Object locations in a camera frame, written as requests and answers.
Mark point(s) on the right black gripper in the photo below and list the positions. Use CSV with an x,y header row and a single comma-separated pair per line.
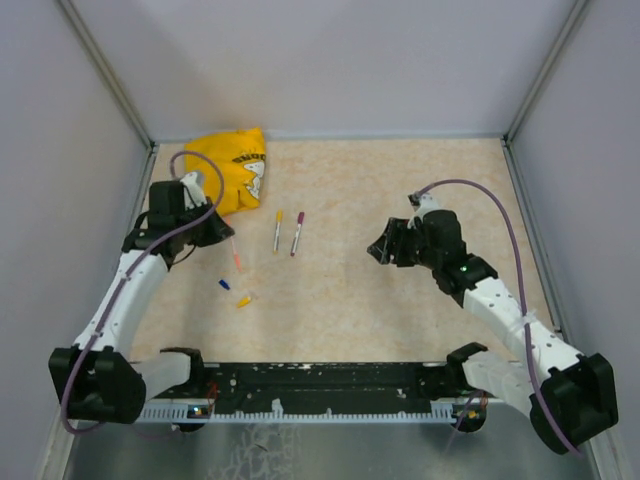
x,y
392,242

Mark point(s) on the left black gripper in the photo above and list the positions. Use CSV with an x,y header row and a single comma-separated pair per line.
x,y
218,229

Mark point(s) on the orange white pen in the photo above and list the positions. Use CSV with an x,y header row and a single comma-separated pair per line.
x,y
236,257

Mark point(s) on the white pen yellow tip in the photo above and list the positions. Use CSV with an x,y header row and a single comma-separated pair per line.
x,y
276,240

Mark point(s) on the white pen red marks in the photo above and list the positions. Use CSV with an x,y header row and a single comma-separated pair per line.
x,y
296,239

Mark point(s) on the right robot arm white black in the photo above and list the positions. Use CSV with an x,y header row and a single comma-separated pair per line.
x,y
510,320

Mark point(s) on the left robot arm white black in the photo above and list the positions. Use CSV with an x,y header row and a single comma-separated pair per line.
x,y
125,300

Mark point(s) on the blue pen cap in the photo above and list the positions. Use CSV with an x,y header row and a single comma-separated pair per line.
x,y
225,285

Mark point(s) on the yellow folded shirt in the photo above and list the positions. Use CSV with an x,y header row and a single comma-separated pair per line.
x,y
241,158

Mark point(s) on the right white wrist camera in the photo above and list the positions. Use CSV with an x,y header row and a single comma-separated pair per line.
x,y
422,204

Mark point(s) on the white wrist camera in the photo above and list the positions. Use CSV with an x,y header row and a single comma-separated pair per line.
x,y
422,204
194,196

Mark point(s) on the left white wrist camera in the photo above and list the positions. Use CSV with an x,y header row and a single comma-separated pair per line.
x,y
194,196

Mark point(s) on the aluminium frame side rail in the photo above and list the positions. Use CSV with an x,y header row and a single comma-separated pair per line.
x,y
542,260

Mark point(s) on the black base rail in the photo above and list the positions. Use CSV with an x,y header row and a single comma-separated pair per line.
x,y
318,388

